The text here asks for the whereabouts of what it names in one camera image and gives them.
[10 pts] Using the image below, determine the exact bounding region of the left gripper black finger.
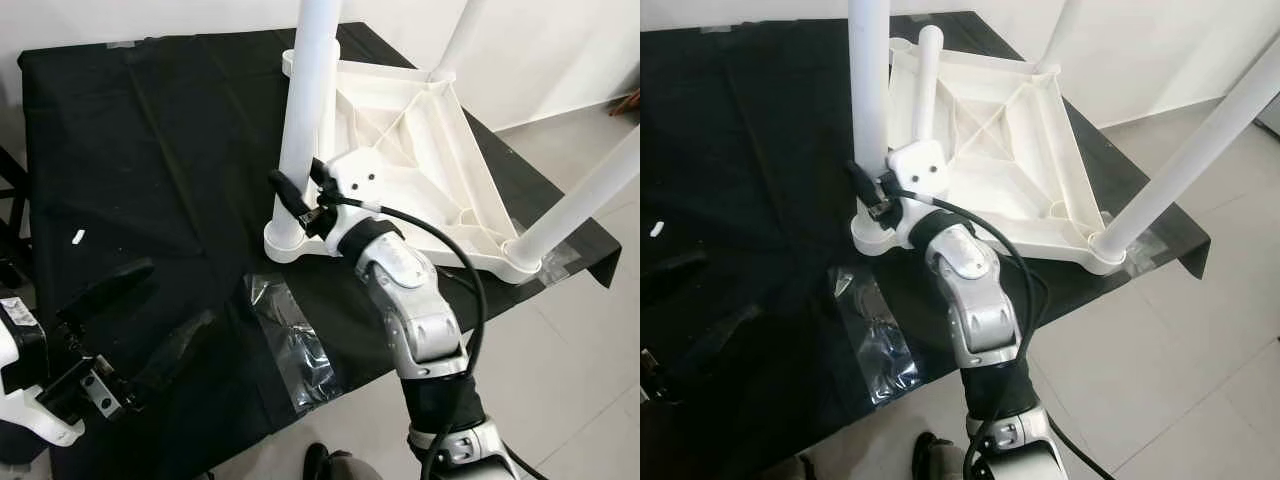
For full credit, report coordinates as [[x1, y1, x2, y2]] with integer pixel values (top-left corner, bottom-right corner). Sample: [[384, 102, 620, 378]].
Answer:
[[58, 258, 156, 326], [640, 250, 713, 291], [695, 305, 773, 373], [130, 308, 219, 396]]

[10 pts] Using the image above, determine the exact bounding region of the white plastic table leg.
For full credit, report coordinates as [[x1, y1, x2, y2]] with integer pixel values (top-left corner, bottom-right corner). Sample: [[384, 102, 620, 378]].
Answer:
[[272, 0, 343, 251], [430, 0, 491, 81], [915, 25, 947, 143], [508, 128, 641, 277], [848, 0, 894, 251], [328, 38, 344, 139], [1090, 35, 1280, 271], [1038, 0, 1083, 73]]

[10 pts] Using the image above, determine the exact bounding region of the white plastic children table top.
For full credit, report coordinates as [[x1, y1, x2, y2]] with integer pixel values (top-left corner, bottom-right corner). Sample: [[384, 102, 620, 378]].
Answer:
[[850, 40, 1127, 277], [263, 45, 549, 286]]

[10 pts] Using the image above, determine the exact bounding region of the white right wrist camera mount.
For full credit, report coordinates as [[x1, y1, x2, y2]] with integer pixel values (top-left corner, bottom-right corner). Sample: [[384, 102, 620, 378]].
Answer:
[[888, 140, 951, 249], [322, 148, 406, 263]]

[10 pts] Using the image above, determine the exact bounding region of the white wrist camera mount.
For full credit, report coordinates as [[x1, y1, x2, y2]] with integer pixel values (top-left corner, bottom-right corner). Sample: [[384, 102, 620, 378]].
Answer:
[[0, 298, 86, 448], [322, 148, 406, 263], [888, 140, 951, 249]]

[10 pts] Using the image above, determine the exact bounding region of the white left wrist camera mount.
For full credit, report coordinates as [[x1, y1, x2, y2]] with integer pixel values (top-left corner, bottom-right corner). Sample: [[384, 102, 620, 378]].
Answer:
[[0, 298, 86, 448]]

